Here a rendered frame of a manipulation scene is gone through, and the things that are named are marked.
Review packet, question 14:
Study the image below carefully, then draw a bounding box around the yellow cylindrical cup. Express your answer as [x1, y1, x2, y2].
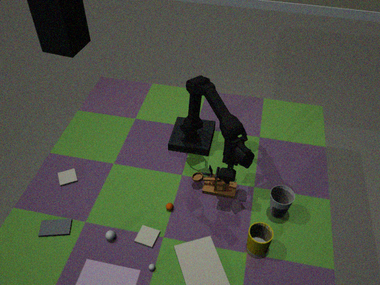
[247, 222, 273, 256]

